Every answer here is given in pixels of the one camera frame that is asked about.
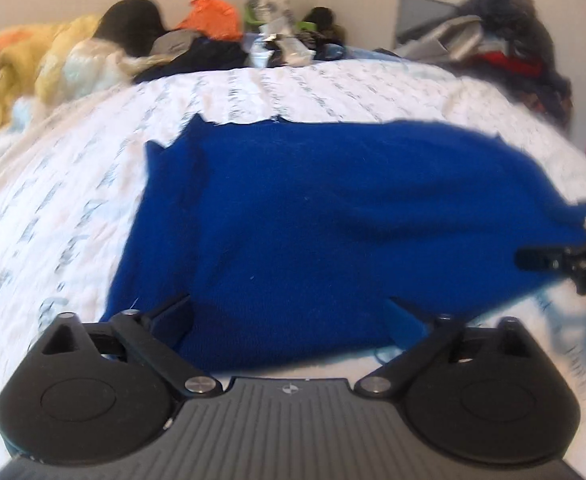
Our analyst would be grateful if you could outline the dark brown bag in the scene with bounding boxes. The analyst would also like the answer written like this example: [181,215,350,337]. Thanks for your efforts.
[305,6,349,46]

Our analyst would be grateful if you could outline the blue beaded sweater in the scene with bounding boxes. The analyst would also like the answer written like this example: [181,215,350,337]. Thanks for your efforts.
[100,114,586,373]

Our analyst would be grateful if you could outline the cream quilted blanket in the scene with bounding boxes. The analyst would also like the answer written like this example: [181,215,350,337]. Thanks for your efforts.
[35,37,174,107]

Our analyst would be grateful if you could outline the black cloth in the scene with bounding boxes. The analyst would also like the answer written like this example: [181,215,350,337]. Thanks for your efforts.
[133,37,249,83]

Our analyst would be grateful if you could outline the black hat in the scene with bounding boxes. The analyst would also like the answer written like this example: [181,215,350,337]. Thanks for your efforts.
[93,0,168,56]

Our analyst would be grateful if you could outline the green plastic chair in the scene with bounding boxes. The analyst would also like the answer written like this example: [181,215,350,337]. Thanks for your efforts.
[244,2,319,34]

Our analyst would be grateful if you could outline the grey wall panel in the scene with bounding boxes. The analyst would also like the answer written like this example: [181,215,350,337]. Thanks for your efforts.
[397,0,459,48]

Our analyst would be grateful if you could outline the white crumpled plastic bags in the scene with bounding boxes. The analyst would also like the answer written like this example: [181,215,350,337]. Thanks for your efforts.
[250,17,317,68]

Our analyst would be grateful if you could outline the grey and white cloth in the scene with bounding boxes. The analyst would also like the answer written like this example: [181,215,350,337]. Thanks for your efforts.
[395,15,485,64]

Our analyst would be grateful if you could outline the orange plastic bag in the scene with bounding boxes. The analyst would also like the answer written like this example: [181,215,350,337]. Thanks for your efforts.
[175,0,242,41]

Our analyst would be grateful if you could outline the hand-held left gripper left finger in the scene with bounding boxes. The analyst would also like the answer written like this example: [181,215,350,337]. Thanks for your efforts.
[38,294,223,402]

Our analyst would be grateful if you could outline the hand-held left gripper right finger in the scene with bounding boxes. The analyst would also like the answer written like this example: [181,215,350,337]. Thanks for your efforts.
[354,298,549,401]

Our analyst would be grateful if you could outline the yellow floral quilt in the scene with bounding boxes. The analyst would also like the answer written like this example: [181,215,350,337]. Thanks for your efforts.
[0,14,104,133]

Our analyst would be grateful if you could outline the red cloth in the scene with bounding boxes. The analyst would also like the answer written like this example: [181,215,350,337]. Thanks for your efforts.
[473,50,545,79]

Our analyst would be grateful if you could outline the dark blue jacket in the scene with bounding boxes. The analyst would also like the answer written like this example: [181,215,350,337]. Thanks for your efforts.
[456,0,573,92]

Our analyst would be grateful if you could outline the white script-print quilt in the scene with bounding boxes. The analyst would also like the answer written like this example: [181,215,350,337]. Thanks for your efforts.
[0,57,586,480]

